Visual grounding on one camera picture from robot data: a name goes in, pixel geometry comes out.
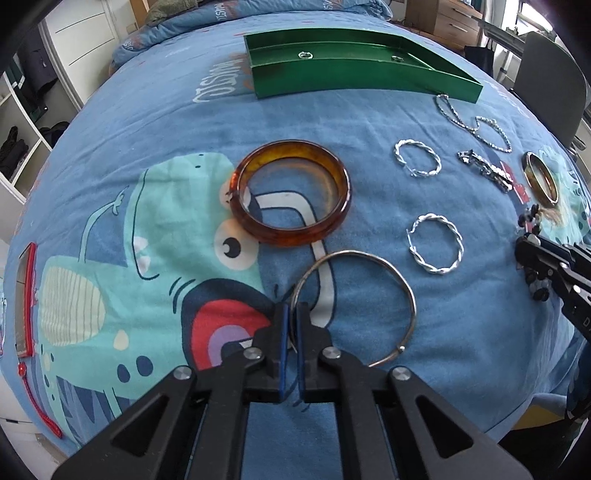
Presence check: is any silver chain necklace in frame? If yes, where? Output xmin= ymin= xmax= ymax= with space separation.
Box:
xmin=434 ymin=93 xmax=482 ymax=135

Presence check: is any blue cartoon bed sheet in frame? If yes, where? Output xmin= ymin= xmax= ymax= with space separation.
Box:
xmin=4 ymin=12 xmax=589 ymax=455

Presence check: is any pearl necklace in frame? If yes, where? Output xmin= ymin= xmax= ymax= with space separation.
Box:
xmin=473 ymin=115 xmax=514 ymax=154

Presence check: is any twisted silver hoop upper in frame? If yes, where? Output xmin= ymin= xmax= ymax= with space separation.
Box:
xmin=393 ymin=139 xmax=443 ymax=179

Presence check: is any white wardrobe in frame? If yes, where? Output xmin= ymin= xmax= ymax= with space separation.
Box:
xmin=1 ymin=1 xmax=119 ymax=242

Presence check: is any twisted silver hoop lower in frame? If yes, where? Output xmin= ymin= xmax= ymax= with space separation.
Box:
xmin=406 ymin=212 xmax=466 ymax=277

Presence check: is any twisted silver hoop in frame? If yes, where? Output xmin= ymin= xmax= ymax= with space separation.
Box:
xmin=406 ymin=212 xmax=466 ymax=277
xmin=393 ymin=139 xmax=443 ymax=179

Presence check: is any dark olive jade bangle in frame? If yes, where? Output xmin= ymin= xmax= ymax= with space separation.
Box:
xmin=521 ymin=152 xmax=559 ymax=208

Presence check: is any wooden drawer cabinet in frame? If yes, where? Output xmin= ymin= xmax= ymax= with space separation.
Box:
xmin=404 ymin=0 xmax=483 ymax=49

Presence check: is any black bag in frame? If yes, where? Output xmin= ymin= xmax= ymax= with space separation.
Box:
xmin=464 ymin=46 xmax=494 ymax=77

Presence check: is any green metal tray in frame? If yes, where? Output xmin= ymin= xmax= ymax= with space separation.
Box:
xmin=245 ymin=28 xmax=483 ymax=103

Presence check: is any wooden bead bracelet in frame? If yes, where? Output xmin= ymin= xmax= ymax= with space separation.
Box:
xmin=517 ymin=203 xmax=562 ymax=303

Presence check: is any dark grey chair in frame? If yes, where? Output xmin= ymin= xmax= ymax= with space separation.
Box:
xmin=513 ymin=32 xmax=589 ymax=147

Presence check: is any olive green jacket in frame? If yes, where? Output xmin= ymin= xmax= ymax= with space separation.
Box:
xmin=145 ymin=0 xmax=202 ymax=26

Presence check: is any amber resin bangle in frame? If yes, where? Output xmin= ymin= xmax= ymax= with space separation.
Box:
xmin=226 ymin=140 xmax=352 ymax=247

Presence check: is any folded blue duvet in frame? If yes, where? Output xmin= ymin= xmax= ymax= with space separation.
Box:
xmin=111 ymin=1 xmax=393 ymax=69

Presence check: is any thin silver bangle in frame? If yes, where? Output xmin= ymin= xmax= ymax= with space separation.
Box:
xmin=290 ymin=249 xmax=418 ymax=368

